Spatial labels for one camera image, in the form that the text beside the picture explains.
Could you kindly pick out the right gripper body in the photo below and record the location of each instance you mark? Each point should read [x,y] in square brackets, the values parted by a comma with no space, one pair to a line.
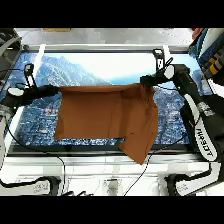
[148,80]

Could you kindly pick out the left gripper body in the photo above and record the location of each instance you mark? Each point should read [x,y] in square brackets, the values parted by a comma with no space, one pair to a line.
[48,91]

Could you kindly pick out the brown garment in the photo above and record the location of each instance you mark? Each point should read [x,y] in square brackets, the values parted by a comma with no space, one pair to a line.
[106,113]

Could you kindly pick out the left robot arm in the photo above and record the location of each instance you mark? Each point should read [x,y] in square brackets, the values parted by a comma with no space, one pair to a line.
[16,92]

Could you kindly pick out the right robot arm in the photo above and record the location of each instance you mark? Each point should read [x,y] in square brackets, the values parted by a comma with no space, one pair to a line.
[204,133]

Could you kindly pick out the heap of clothes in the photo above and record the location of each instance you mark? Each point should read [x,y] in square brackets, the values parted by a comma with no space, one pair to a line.
[210,56]

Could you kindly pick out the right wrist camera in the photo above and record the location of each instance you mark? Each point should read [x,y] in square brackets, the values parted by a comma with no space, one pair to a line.
[159,58]

